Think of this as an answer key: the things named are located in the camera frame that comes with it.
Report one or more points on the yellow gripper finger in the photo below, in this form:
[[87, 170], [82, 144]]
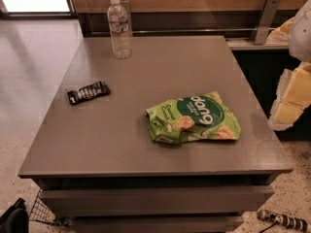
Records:
[[281, 33], [294, 94]]

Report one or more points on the clear plastic water bottle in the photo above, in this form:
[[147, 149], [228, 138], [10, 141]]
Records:
[[119, 30]]

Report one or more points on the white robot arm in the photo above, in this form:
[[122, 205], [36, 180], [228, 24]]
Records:
[[299, 48]]

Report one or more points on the green dang chips bag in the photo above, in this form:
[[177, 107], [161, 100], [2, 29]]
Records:
[[201, 117]]

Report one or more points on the grey drawer cabinet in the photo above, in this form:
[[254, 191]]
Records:
[[96, 163]]

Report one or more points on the black snack bar wrapper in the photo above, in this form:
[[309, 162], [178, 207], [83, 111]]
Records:
[[88, 92]]

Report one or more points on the black object at corner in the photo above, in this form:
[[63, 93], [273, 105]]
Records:
[[15, 219]]

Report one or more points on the metal wall bracket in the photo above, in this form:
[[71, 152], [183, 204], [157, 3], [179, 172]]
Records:
[[267, 14]]

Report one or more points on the black wire mesh basket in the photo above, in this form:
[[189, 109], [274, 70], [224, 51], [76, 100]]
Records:
[[41, 213]]

